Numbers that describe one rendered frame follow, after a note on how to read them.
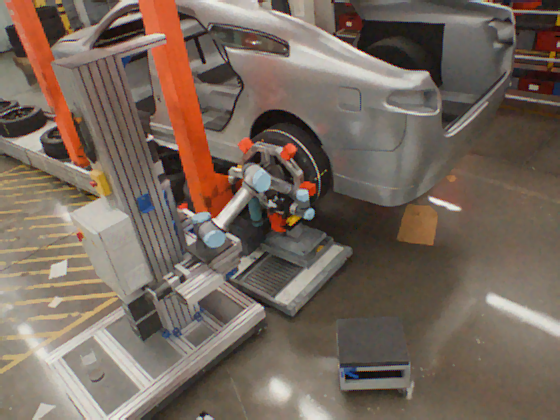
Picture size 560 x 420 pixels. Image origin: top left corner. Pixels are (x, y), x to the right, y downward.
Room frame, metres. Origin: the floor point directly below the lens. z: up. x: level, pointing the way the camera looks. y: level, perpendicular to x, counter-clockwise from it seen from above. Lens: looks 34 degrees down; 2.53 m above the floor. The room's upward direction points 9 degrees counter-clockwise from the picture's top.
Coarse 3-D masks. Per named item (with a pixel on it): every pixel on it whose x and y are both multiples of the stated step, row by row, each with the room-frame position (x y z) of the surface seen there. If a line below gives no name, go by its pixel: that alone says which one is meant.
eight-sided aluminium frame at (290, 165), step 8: (256, 144) 3.02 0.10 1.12; (264, 144) 3.00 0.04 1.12; (248, 152) 3.06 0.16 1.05; (256, 152) 3.08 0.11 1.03; (264, 152) 2.95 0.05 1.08; (272, 152) 2.90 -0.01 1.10; (280, 152) 2.87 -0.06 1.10; (240, 160) 3.13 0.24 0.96; (248, 160) 3.13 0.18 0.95; (280, 160) 2.85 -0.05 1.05; (288, 160) 2.86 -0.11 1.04; (288, 168) 2.81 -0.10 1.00; (296, 168) 2.82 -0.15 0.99; (296, 176) 2.76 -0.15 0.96; (296, 184) 2.77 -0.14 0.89; (264, 200) 3.05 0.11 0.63
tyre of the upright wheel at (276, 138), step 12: (264, 132) 3.11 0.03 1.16; (276, 132) 3.04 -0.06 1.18; (288, 132) 3.03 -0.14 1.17; (300, 132) 3.04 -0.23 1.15; (276, 144) 2.98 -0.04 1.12; (312, 144) 2.96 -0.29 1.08; (300, 156) 2.84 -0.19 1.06; (312, 156) 2.88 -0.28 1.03; (324, 156) 2.94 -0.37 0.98; (300, 168) 2.84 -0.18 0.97; (312, 168) 2.82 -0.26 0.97; (324, 168) 2.89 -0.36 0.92; (312, 180) 2.79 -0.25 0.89; (324, 180) 2.88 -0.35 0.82; (324, 192) 2.94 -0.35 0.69; (312, 204) 2.87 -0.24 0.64
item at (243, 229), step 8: (248, 216) 3.19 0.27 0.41; (264, 216) 3.23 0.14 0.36; (232, 224) 3.12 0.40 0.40; (240, 224) 3.10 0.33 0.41; (248, 224) 3.08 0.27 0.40; (264, 224) 3.19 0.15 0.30; (240, 232) 3.03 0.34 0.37; (248, 232) 3.02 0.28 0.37; (256, 232) 3.09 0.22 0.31; (240, 240) 3.04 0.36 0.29; (248, 240) 3.01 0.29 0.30; (256, 240) 3.27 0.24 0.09; (248, 248) 3.18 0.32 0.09; (256, 248) 3.17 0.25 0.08
